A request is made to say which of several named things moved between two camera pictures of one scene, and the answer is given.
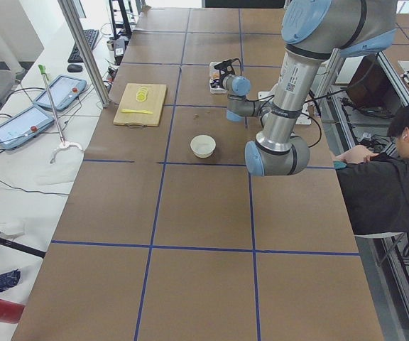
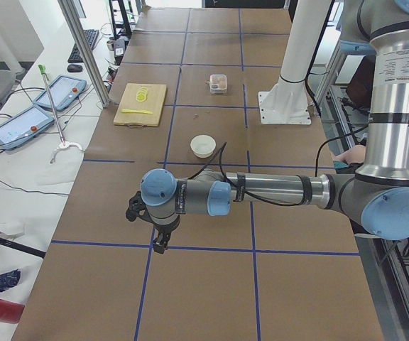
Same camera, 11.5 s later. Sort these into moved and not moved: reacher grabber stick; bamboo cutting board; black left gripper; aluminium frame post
Moved: black left gripper
Not moved: bamboo cutting board; aluminium frame post; reacher grabber stick
